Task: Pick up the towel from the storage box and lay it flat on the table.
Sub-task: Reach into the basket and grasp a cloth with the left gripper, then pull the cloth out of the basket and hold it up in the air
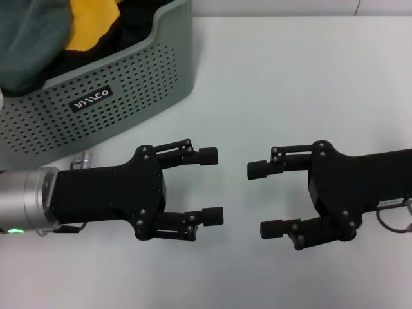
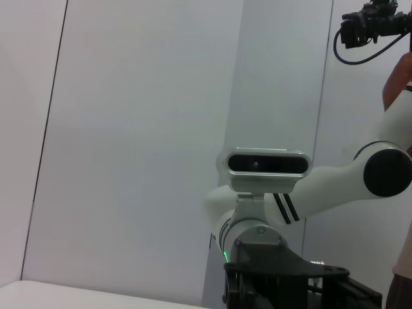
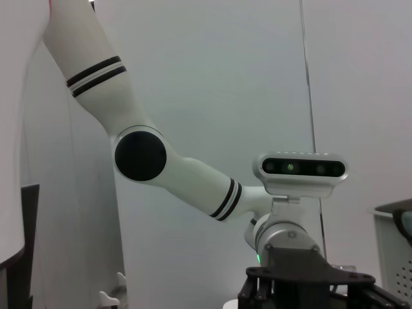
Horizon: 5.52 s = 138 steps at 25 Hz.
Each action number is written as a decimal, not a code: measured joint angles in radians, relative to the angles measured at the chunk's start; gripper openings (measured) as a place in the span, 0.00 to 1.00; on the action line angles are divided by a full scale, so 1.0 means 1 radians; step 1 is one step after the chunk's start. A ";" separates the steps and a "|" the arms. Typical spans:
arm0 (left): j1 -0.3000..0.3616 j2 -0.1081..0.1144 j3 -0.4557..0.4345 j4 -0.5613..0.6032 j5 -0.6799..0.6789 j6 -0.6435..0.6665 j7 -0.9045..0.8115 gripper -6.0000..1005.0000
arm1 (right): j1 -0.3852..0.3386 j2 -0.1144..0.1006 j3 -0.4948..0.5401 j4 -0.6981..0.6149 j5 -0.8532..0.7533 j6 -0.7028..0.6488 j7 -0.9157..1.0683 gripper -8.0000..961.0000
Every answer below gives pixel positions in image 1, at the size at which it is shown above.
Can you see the yellow towel black trim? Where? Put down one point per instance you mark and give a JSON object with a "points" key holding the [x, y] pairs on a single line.
{"points": [[87, 25]]}

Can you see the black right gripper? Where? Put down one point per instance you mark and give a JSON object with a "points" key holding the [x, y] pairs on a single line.
{"points": [[360, 183]]}

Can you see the grey-green perforated storage box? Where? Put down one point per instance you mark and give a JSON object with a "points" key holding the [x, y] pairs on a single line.
{"points": [[128, 106]]}

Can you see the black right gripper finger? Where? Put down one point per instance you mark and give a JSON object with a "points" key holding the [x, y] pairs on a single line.
{"points": [[207, 156], [212, 216], [257, 170]]}

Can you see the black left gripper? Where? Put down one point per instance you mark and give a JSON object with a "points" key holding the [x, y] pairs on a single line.
{"points": [[106, 193]]}

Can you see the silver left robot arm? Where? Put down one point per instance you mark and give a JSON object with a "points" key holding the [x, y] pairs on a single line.
{"points": [[29, 199]]}

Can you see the dark green towel black trim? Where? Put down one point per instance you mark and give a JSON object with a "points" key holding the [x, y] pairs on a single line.
{"points": [[25, 48]]}

